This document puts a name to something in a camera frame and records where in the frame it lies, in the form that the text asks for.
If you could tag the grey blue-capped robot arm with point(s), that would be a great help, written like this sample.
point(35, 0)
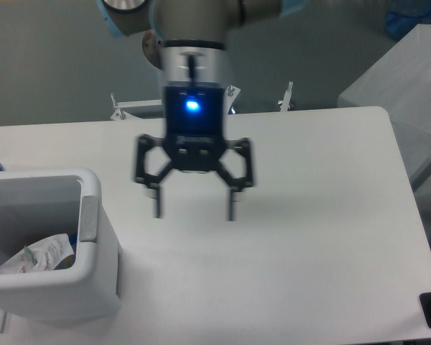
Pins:
point(192, 39)

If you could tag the white middle clamp bracket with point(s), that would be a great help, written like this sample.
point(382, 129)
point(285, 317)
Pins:
point(230, 95)

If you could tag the blue plastic bag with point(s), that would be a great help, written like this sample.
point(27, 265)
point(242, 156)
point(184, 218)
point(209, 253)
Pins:
point(403, 16)

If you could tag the white plastic wrapper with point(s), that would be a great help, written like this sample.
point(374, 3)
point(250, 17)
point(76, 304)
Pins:
point(43, 255)

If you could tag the white plastic trash can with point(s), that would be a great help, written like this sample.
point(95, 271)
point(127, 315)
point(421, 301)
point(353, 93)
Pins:
point(36, 204)

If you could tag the blue yellow snack bag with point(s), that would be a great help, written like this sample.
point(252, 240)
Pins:
point(69, 260)

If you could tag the grey covered box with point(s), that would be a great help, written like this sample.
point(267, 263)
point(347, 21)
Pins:
point(400, 83)

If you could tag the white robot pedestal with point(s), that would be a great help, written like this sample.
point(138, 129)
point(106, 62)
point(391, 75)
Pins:
point(152, 49)

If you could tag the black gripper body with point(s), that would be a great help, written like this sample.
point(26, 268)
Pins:
point(194, 114)

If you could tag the white table clamp bracket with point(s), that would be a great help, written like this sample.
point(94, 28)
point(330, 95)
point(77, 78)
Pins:
point(126, 110)

